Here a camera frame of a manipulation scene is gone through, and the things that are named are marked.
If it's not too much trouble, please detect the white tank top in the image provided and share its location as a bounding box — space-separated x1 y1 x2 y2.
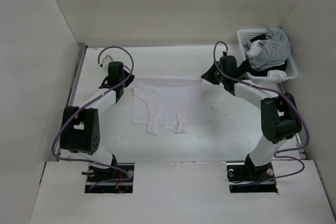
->
132 77 205 135

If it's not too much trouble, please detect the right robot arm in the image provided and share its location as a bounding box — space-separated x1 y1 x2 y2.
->
201 56 302 183

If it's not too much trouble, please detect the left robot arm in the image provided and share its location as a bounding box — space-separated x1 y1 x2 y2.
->
59 61 134 182

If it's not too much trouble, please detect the black tank top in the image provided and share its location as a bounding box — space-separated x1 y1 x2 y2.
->
249 34 287 77

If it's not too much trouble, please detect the white plastic laundry basket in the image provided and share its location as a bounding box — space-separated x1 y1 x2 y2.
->
237 27 298 84

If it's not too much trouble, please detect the white garment in basket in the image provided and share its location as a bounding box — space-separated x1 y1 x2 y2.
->
244 39 269 60

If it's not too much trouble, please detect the small white cloth in basket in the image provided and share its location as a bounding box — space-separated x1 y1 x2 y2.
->
267 70 287 79

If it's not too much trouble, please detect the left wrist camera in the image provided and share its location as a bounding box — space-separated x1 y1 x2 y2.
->
100 55 114 72

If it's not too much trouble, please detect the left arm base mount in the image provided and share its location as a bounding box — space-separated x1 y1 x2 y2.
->
81 163 135 194

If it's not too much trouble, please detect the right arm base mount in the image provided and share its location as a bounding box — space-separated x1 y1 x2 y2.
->
226 163 278 193

